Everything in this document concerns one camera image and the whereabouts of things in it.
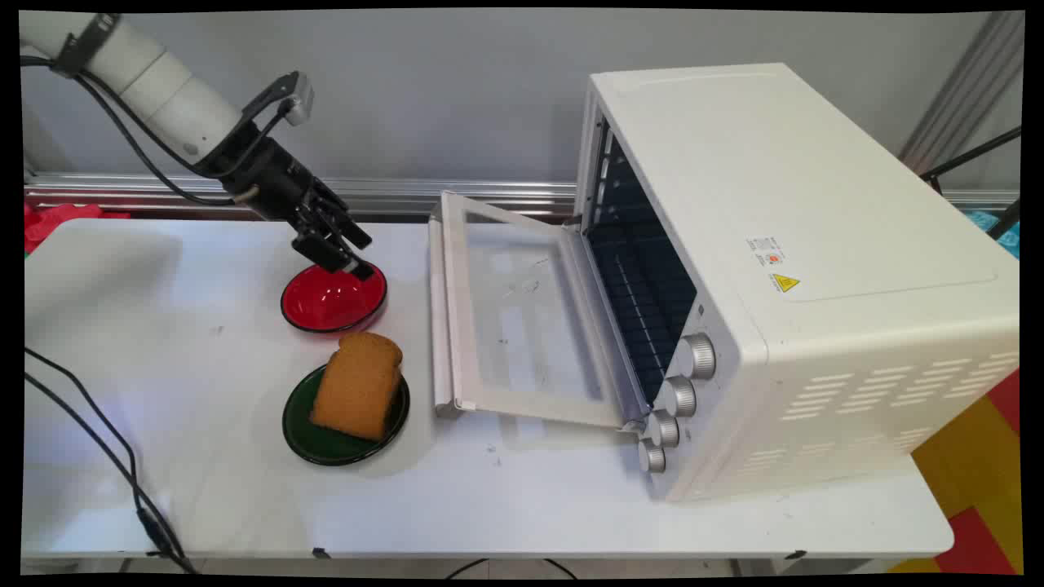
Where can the silver oven knob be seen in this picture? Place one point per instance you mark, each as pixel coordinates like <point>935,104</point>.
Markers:
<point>698,356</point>
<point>652,456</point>
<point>665,429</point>
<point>680,397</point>

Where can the brown toast slice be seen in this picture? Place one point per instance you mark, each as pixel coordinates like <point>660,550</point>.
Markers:
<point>357,383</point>

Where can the red bowl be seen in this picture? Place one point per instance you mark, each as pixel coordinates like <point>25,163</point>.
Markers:
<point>329,300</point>

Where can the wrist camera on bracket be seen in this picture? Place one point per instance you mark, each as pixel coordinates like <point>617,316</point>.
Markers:
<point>295,96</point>

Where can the aluminium frame rail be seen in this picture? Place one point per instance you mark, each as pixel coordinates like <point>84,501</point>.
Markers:
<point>196,194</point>

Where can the black tripod leg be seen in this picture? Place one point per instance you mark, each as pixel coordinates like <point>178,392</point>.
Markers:
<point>971,163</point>

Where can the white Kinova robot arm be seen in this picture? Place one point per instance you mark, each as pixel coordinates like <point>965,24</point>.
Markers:
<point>155,80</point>

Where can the dark green plate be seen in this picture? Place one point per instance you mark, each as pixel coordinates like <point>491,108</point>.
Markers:
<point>326,440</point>

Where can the red cloth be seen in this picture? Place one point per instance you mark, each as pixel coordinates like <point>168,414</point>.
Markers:
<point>57,222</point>

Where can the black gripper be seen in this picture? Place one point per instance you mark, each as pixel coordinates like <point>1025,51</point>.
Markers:
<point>263,174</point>

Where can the white toaster oven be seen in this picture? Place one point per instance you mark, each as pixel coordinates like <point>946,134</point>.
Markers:
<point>807,269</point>

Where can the aluminium frame post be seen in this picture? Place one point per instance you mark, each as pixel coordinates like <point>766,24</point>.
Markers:
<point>962,90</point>

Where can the blue foam tile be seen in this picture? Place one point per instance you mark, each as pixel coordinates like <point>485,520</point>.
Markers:
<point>997,228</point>

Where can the glass oven door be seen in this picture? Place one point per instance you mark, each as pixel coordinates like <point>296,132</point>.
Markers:
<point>522,314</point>

